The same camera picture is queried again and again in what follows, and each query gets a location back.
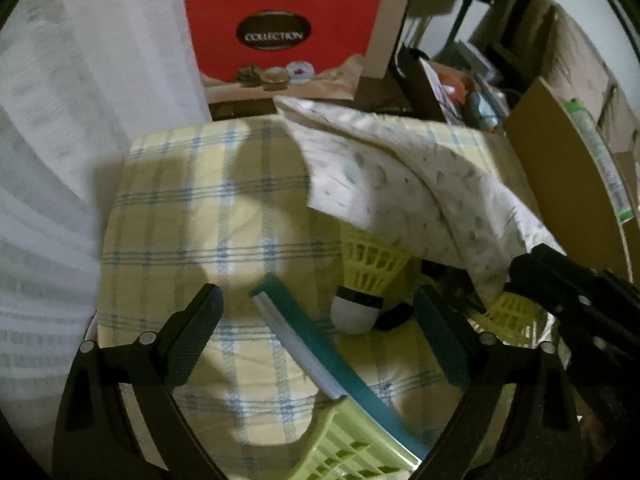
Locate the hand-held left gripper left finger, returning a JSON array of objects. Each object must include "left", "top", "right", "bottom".
[{"left": 52, "top": 283, "right": 231, "bottom": 480}]

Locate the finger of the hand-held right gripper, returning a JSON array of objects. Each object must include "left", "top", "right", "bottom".
[{"left": 507, "top": 242, "right": 640, "bottom": 361}]

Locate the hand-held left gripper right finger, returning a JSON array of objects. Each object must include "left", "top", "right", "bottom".
[{"left": 413, "top": 285, "right": 586, "bottom": 480}]

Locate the floral white pillow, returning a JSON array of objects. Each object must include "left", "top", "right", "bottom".
[{"left": 274, "top": 96, "right": 568, "bottom": 306}]

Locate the yellow shuttlecock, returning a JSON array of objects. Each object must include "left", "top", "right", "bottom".
[
  {"left": 479, "top": 292, "right": 551, "bottom": 348},
  {"left": 332, "top": 225, "right": 416, "bottom": 335}
]

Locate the yellow plaid bedsheet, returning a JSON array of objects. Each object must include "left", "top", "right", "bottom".
[{"left": 92, "top": 117, "right": 551, "bottom": 480}]

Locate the teal book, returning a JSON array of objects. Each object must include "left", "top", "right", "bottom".
[{"left": 248, "top": 274, "right": 431, "bottom": 461}]

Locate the wooden board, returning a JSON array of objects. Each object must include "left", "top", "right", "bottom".
[{"left": 502, "top": 77, "right": 633, "bottom": 281}]

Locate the green spray can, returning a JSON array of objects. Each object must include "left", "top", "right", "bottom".
[{"left": 562, "top": 99, "right": 637, "bottom": 224}]

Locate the light green plastic basket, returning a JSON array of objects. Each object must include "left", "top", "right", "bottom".
[{"left": 287, "top": 395, "right": 423, "bottom": 480}]

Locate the white curtain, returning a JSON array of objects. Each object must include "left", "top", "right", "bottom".
[{"left": 0, "top": 0, "right": 211, "bottom": 411}]

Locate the white printed card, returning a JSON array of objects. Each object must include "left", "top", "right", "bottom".
[{"left": 419, "top": 57, "right": 462, "bottom": 122}]

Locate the red collection gift box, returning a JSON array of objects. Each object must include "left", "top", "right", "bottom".
[{"left": 183, "top": 0, "right": 382, "bottom": 101}]

